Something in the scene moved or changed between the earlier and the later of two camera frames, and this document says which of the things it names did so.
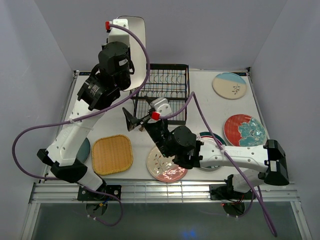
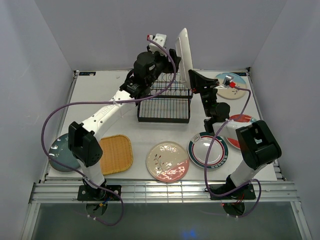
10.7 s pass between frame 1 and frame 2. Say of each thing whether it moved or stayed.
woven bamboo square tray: stayed
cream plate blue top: stayed
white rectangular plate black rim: moved
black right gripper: moved
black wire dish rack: stayed
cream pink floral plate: stayed
